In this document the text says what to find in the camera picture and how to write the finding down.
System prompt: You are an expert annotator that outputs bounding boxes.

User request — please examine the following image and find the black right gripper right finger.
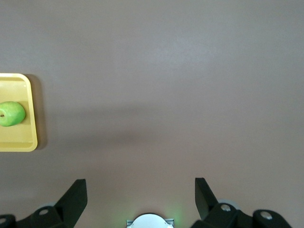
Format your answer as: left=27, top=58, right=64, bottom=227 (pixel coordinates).
left=191, top=177, right=293, bottom=228

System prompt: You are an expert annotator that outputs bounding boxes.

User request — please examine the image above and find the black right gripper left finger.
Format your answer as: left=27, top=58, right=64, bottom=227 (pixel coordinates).
left=0, top=179, right=88, bottom=228

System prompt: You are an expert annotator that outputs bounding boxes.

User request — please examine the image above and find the green apple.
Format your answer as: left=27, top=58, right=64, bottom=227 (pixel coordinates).
left=0, top=101, right=26, bottom=127

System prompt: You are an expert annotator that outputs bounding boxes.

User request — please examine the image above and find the yellow plastic tray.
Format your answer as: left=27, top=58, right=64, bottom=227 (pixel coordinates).
left=0, top=73, right=38, bottom=152

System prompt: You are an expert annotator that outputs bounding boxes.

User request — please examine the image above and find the brown table mat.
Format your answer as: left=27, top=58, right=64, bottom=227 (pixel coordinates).
left=0, top=0, right=304, bottom=228

